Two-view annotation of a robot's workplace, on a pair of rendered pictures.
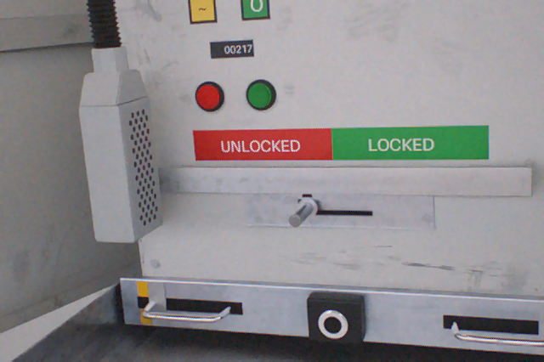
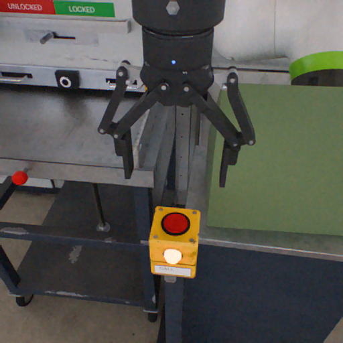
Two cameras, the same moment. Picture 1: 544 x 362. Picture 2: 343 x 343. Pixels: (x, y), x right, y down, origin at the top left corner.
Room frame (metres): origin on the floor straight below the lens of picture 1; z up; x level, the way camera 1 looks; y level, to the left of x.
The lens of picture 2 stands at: (-0.18, -0.18, 1.33)
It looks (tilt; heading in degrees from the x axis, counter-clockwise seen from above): 42 degrees down; 349
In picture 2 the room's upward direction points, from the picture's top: straight up
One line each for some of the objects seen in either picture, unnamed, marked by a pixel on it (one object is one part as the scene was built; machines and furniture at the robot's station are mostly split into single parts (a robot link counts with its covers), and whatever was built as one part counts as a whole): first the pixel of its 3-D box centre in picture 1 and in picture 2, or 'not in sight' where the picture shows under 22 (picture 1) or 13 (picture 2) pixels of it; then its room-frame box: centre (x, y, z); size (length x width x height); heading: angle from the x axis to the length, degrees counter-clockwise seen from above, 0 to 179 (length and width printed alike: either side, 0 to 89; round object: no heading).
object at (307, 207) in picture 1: (302, 205); (45, 34); (0.77, -0.03, 1.02); 0.06 x 0.02 x 0.04; 161
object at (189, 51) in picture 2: not in sight; (177, 65); (0.16, -0.26, 1.18); 0.08 x 0.07 x 0.09; 72
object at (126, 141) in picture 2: not in sight; (127, 154); (0.18, -0.19, 1.04); 0.03 x 0.01 x 0.07; 162
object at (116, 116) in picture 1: (123, 154); not in sight; (0.78, 0.16, 1.09); 0.08 x 0.05 x 0.17; 161
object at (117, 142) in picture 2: not in sight; (112, 138); (0.19, -0.17, 1.07); 0.03 x 0.01 x 0.05; 72
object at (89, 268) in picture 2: not in sight; (93, 181); (0.78, -0.06, 0.46); 0.64 x 0.58 x 0.66; 162
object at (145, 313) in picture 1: (186, 310); (9, 76); (0.81, 0.11, 0.90); 0.11 x 0.05 x 0.01; 71
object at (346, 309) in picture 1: (335, 319); (66, 80); (0.76, -0.06, 0.90); 0.06 x 0.03 x 0.05; 71
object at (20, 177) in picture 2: not in sight; (21, 175); (0.44, 0.05, 0.82); 0.04 x 0.03 x 0.03; 162
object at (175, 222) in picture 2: not in sight; (175, 224); (0.16, -0.26, 0.90); 0.04 x 0.04 x 0.02
